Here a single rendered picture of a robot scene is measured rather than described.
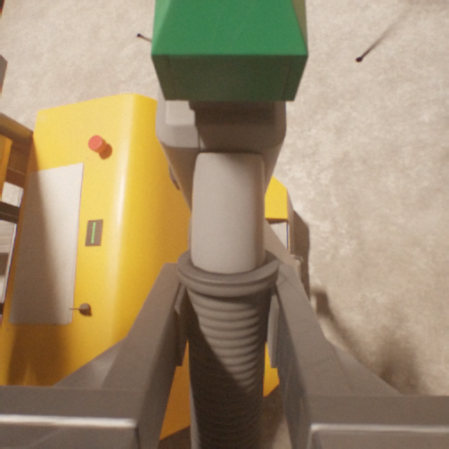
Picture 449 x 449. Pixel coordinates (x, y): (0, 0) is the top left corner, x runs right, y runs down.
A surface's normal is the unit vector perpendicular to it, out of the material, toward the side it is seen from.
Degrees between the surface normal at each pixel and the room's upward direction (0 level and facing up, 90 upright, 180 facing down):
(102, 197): 0
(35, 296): 0
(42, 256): 0
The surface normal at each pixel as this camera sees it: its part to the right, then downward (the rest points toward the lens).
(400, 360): -0.29, -0.22
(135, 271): 0.47, -0.19
